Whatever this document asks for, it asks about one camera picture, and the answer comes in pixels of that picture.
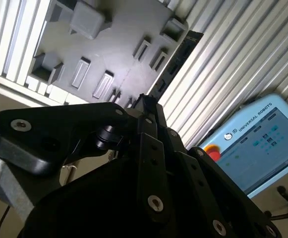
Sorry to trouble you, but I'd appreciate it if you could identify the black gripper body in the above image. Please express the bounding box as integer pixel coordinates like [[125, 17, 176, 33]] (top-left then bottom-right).
[[19, 148, 209, 238]]

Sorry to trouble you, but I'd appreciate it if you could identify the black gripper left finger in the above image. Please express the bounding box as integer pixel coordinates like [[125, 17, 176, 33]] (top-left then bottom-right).
[[0, 94, 171, 225]]

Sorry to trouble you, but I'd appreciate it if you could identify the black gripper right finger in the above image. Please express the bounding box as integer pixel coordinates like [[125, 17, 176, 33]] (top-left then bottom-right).
[[147, 98, 282, 238]]

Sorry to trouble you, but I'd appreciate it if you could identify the blue RAM stick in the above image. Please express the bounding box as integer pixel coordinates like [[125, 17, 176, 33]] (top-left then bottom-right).
[[147, 30, 204, 100]]

